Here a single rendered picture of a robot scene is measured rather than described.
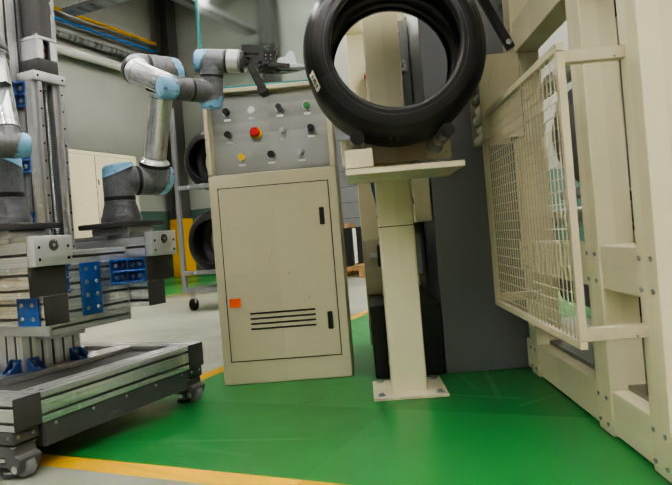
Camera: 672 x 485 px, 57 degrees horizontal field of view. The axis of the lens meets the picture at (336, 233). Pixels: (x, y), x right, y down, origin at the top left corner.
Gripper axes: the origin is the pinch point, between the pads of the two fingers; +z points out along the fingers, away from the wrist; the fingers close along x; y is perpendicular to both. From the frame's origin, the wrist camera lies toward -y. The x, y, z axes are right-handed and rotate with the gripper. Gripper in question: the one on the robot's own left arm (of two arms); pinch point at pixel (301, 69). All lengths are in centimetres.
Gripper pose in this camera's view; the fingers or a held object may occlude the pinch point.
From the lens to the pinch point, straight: 211.6
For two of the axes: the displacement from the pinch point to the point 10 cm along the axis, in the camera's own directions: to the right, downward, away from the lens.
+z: 10.0, 0.3, -0.4
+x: 0.4, 0.1, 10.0
